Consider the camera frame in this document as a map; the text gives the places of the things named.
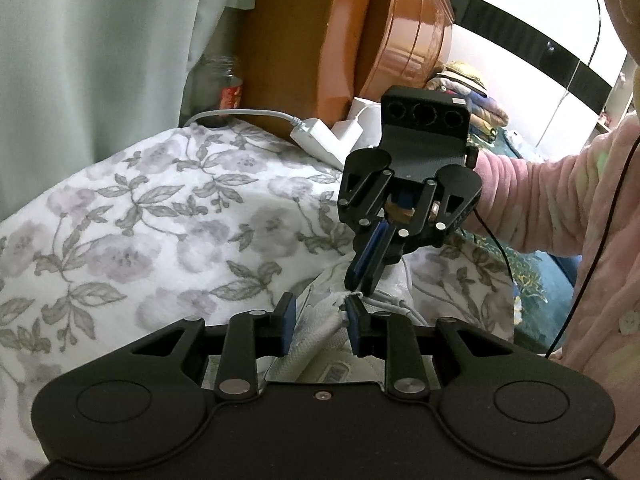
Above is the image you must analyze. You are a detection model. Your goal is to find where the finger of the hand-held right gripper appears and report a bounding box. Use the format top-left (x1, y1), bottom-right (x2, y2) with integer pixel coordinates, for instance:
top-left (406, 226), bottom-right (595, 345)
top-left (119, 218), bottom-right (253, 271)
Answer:
top-left (337, 170), bottom-right (396, 286)
top-left (360, 180), bottom-right (463, 296)

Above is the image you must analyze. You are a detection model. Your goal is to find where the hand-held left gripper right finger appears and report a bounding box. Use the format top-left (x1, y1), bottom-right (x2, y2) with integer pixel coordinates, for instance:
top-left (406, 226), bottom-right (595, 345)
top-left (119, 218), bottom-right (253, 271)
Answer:
top-left (345, 294), bottom-right (521, 403)

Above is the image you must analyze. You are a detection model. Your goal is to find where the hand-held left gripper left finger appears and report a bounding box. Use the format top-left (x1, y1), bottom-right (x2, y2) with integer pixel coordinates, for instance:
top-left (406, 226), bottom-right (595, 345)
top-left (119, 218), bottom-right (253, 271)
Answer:
top-left (127, 291), bottom-right (297, 404)

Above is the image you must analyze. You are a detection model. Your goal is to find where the white sneaker shoe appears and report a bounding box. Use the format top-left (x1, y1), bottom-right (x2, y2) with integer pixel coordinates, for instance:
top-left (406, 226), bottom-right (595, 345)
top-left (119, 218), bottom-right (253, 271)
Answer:
top-left (265, 255), bottom-right (436, 386)

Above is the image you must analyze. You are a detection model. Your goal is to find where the person's right forearm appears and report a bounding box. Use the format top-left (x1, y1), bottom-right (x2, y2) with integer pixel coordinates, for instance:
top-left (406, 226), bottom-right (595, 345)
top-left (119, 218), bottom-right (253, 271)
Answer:
top-left (467, 150), bottom-right (608, 261)

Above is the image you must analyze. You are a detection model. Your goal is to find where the person's right hand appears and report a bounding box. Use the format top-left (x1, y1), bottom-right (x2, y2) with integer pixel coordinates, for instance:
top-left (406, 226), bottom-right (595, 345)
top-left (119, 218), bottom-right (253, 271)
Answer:
top-left (384, 198), bottom-right (418, 223)

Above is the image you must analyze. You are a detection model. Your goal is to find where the white rounded device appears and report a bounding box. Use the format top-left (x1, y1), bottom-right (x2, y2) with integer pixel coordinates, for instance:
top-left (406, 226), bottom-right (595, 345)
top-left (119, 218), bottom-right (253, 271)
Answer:
top-left (350, 97), bottom-right (385, 153)

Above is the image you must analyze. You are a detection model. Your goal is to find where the stack of folded blankets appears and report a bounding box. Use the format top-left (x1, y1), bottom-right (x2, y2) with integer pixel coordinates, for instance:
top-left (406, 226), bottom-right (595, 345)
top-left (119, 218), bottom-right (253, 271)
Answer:
top-left (427, 60), bottom-right (510, 133)

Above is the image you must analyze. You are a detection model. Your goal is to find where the white charger adapter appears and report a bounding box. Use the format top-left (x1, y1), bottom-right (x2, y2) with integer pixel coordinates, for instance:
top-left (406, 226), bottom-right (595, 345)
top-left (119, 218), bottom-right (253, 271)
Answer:
top-left (332, 120), bottom-right (365, 145)

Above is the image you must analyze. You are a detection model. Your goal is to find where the white power strip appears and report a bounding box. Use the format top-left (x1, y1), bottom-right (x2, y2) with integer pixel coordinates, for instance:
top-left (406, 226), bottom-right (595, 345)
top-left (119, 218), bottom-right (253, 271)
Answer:
top-left (290, 117), bottom-right (361, 168)

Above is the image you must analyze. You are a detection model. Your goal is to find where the teal patterned bedspread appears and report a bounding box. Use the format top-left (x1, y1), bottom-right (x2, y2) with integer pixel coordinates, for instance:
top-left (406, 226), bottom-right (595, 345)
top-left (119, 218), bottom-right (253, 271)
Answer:
top-left (470, 125), bottom-right (576, 346)

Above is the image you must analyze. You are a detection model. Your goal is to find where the grey floral white blanket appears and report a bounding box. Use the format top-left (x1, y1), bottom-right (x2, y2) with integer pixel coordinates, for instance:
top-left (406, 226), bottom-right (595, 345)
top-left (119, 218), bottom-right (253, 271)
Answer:
top-left (0, 122), bottom-right (516, 480)

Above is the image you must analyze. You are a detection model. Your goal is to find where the clear plastic bottle red label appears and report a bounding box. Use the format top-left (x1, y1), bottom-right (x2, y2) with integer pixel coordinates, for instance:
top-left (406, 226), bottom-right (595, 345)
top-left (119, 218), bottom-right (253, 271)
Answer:
top-left (187, 55), bottom-right (246, 128)

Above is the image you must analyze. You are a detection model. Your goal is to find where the pale green curtain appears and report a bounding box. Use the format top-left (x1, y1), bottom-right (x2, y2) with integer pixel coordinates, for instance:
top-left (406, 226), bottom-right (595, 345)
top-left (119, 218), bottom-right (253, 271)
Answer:
top-left (0, 0), bottom-right (266, 221)

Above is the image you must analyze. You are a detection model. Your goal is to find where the white power strip cable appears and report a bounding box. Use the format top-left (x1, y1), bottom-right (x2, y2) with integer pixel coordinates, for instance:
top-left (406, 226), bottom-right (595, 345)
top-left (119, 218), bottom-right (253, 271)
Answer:
top-left (182, 107), bottom-right (306, 131)

